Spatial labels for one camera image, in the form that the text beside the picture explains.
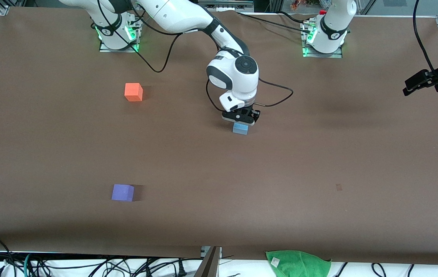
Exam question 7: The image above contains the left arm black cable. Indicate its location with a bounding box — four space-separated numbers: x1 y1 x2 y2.
412 0 436 73

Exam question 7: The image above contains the teal cable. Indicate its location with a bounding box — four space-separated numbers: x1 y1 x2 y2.
22 253 34 277

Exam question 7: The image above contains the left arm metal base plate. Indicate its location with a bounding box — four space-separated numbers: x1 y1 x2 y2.
303 22 344 58

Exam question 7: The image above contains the green microfibre cloth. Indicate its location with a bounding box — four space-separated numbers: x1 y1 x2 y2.
265 250 332 277

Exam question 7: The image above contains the purple foam block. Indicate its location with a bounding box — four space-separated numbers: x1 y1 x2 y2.
111 184 135 202

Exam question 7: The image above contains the short black base cable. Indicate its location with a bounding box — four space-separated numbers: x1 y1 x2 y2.
279 11 306 23

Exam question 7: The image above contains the aluminium post with bracket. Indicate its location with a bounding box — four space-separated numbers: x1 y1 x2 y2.
194 246 223 277

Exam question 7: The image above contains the aluminium rail with sockets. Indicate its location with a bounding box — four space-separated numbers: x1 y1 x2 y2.
197 0 254 12

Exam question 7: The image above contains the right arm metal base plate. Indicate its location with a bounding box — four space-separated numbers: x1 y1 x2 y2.
99 18 140 53

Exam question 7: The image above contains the brown table cover sheet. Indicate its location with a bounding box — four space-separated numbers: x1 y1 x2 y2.
0 7 438 266

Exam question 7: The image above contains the long black base cable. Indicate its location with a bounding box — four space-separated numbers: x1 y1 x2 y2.
236 12 312 34

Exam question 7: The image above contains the orange foam block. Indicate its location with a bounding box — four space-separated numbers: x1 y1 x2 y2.
124 83 144 102

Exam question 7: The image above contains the black cable tangle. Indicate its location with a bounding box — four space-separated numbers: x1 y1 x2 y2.
30 255 204 277

